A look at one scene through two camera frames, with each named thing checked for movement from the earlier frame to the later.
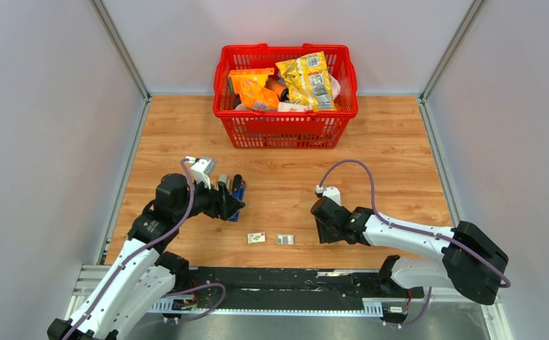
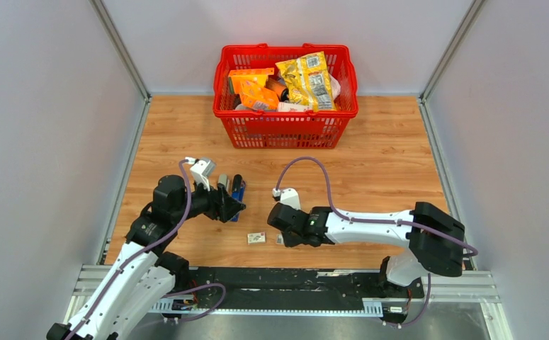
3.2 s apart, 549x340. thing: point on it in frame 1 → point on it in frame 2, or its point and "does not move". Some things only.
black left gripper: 222,204 does not move
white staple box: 258,237 does not move
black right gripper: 324,237 → 290,242
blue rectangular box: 238,190 does not move
